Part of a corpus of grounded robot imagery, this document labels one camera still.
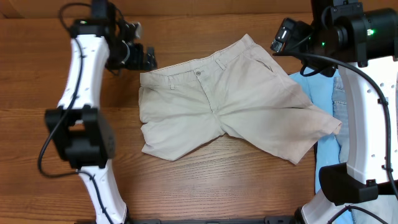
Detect beige cotton shorts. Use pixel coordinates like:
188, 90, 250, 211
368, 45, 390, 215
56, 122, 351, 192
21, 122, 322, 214
139, 35, 326, 164

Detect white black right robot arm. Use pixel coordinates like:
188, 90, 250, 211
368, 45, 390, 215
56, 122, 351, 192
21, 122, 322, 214
295, 1, 397, 223

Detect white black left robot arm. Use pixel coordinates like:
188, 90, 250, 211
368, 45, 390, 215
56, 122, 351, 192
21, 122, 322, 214
37, 0, 157, 223

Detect light blue t-shirt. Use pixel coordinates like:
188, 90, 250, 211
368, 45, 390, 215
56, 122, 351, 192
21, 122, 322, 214
289, 72, 342, 192

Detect light blue denim jeans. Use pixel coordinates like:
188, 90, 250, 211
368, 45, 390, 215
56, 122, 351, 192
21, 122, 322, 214
331, 76, 398, 224

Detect black rail at table edge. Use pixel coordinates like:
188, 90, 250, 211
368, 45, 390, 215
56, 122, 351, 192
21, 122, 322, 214
126, 216, 297, 224

